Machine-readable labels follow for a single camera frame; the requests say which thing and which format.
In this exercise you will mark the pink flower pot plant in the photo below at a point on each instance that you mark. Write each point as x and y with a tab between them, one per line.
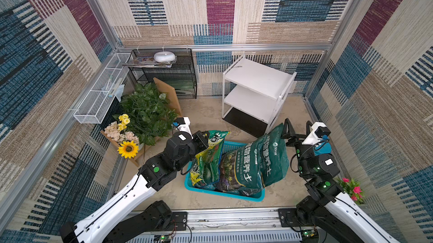
352	188

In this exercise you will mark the green leafy plant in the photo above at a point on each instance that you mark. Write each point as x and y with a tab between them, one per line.
149	114

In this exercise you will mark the teal round canister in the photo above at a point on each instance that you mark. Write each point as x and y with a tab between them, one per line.
322	148

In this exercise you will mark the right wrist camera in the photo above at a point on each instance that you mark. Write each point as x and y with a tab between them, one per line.
319	132

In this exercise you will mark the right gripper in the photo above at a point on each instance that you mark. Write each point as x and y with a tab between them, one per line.
294	141

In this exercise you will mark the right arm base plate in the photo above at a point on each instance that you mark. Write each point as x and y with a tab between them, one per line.
288	217

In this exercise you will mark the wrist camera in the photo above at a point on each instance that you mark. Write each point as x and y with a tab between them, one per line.
182	124
319	132

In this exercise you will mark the yellow sunflower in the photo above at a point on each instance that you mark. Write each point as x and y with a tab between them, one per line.
128	149

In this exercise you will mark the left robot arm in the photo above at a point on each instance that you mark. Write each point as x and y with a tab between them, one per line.
109	223

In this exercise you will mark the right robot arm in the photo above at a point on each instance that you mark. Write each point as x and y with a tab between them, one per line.
328	206

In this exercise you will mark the black mesh rack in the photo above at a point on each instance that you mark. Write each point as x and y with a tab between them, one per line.
181	75

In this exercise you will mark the colourful green blue soil bag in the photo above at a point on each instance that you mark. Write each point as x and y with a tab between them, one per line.
210	165

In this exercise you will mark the magazines on rack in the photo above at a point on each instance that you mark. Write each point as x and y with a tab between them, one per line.
148	62

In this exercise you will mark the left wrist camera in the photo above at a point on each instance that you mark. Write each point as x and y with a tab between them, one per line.
182	124

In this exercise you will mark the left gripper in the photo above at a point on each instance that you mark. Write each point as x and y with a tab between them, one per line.
202	143

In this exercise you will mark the white wire wall basket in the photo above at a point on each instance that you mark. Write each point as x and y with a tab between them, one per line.
96	103

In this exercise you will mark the teal plastic basket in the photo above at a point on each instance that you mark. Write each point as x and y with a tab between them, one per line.
227	147

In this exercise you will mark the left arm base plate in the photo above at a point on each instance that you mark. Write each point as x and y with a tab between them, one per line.
178	221

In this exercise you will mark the white round device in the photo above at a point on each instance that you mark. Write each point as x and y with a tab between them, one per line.
164	56

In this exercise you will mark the pink and yellow flower bouquet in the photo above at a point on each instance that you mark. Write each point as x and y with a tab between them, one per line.
119	132

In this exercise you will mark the white metal shelf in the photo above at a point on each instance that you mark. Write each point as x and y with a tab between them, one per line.
253	95

